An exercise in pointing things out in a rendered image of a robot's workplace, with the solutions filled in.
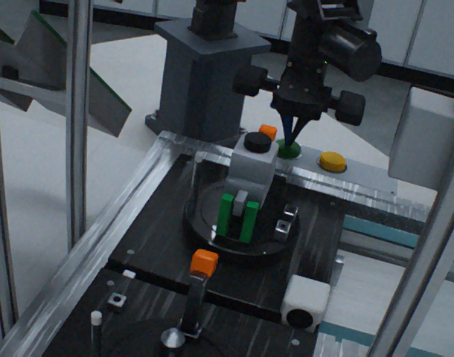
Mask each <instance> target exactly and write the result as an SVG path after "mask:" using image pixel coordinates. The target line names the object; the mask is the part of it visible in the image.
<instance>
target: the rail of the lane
mask: <svg viewBox="0 0 454 357"><path fill-rule="evenodd" d="M152 145H156V146H159V147H164V152H166V153H168V152H170V149H172V150H175V151H178V152H180V153H182V154H185V155H189V156H193V157H196V152H198V151H200V152H202V153H203V159H204V160H207V161H213V162H216V164H221V165H224V166H227V167H229V162H230V158H231V154H232V152H233V149H229V148H226V147H220V146H217V145H214V144H209V143H208V142H206V141H200V140H197V139H194V138H189V137H185V136H183V135H177V134H174V133H172V132H166V131H162V132H161V133H160V134H159V136H158V137H157V138H156V140H155V141H154V142H153V143H152V144H151V146H152ZM273 179H275V180H278V181H281V182H283V183H287V184H292V185H295V186H298V187H303V188H306V189H309V190H314V191H316V192H320V193H322V194H325V195H328V196H333V197H336V198H340V199H344V200H347V201H348V206H347V211H346V214H345V215H346V216H349V217H353V218H355V219H360V220H363V221H366V222H370V223H374V224H376V225H381V226H384V227H387V228H391V229H395V230H396V231H401V232H403V233H407V234H411V235H414V236H417V237H419V236H420V235H421V231H422V229H423V226H424V224H425V221H426V219H427V217H428V215H429V212H430V209H431V207H432V206H429V205H425V204H422V203H419V202H414V201H412V200H409V199H404V198H401V197H399V196H393V195H391V194H387V193H383V192H380V191H377V190H372V189H369V188H367V187H361V186H359V185H355V184H351V183H348V181H343V180H340V179H337V178H331V177H329V176H323V175H321V174H318V173H312V172H309V170H304V169H301V168H297V167H293V166H289V165H286V164H282V163H278V162H277V161H276V166H275V172H274V176H273Z"/></svg>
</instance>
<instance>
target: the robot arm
mask: <svg viewBox="0 0 454 357"><path fill-rule="evenodd" d="M195 1H196V7H194V10H193V13H192V20H191V25H188V26H187V29H188V30H190V31H191V32H193V33H195V34H196V35H197V36H199V37H200V38H203V39H204V40H205V41H207V42H213V41H219V40H224V39H229V38H235V37H238V34H237V33H235V32H233V30H234V21H235V16H236V11H237V3H238V2H239V1H241V2H246V0H195ZM323 4H328V5H332V4H343V5H344V6H345V7H337V8H331V7H328V8H323V7H322V5H323ZM287 7H288V8H289V9H291V10H294V11H295V12H296V13H297V14H296V18H295V24H294V27H293V30H292V36H291V40H290V49H289V53H288V57H287V64H286V68H285V70H284V73H283V74H282V76H281V81H280V80H274V79H270V78H268V73H269V70H268V69H266V68H262V67H259V66H256V65H250V64H247V63H246V64H245V65H244V66H241V68H240V70H239V71H238V72H237V73H236V75H235V76H234V81H233V86H232V90H233V91H234V92H236V93H239V94H244V95H245V96H248V97H256V96H257V95H258V93H259V89H262V90H266V91H268V92H271V93H272V101H271V103H270V108H271V109H275V110H277V112H278V114H279V115H280V117H281V123H282V126H283V128H284V138H285V144H286V146H289V147H291V145H292V144H293V143H294V142H295V140H296V138H297V137H298V135H299V133H300V132H301V130H302V129H303V128H304V126H305V125H306V124H307V123H308V122H309V121H311V120H320V117H321V116H322V112H324V113H327V110H328V109H334V110H336V113H335V117H336V120H337V121H339V122H343V123H347V124H350V125H354V126H359V125H360V124H361V123H362V116H363V113H364V110H365V102H366V99H365V97H364V95H361V94H356V93H353V92H349V91H346V90H341V92H340V95H339V97H337V96H333V95H331V93H332V89H333V88H331V87H327V86H324V84H323V83H324V78H325V75H326V71H327V67H328V63H329V64H330V65H332V66H333V67H334V68H337V69H338V70H340V71H341V72H342V73H343V74H345V75H347V76H349V77H350V78H351V79H353V80H355V81H357V82H360V83H361V82H364V81H366V80H368V79H369V78H371V77H372V76H373V75H374V74H375V72H376V71H377V69H378V67H379V65H380V63H381V61H382V58H383V55H382V49H381V47H380V44H379V43H378V42H376V39H377V35H378V33H377V32H376V31H375V30H373V29H371V28H366V27H364V26H362V25H361V24H360V23H358V22H355V21H360V22H361V21H362V20H363V15H362V8H361V5H360V3H359V0H292V1H290V2H288V3H287ZM293 118H298V120H297V122H296V125H295V126H294V128H293V131H292V123H293Z"/></svg>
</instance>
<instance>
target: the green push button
mask: <svg viewBox="0 0 454 357"><path fill-rule="evenodd" d="M276 143H277V144H278V146H279V147H278V155H280V156H283V157H285V158H296V157H298V156H299V155H300V152H301V146H300V145H299V144H298V143H297V142H294V143H293V144H292V145H291V147H289V146H286V144H285V138H281V139H278V140H277V141H276Z"/></svg>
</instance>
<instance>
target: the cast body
mask: <svg viewBox="0 0 454 357"><path fill-rule="evenodd" d="M278 147H279V146H278V144H277V143H274V141H272V139H271V138H270V137H269V136H268V135H266V134H263V133H261V132H249V133H248V134H246V135H242V136H241V137H240V138H239V140H238V142H237V145H236V146H235V148H234V150H233V152H232V154H231V158H230V162H229V168H228V176H227V177H226V183H225V188H224V193H226V194H229V195H233V196H234V202H233V203H234V207H233V212H232V214H233V215H235V216H242V213H243V210H244V208H245V206H246V205H247V203H248V201H249V200H252V202H257V203H258V204H259V205H258V210H260V209H261V208H262V205H263V202H264V199H265V198H266V195H267V192H268V190H269V188H270V186H271V183H272V180H273V176H274V172H275V166H276V157H277V154H278Z"/></svg>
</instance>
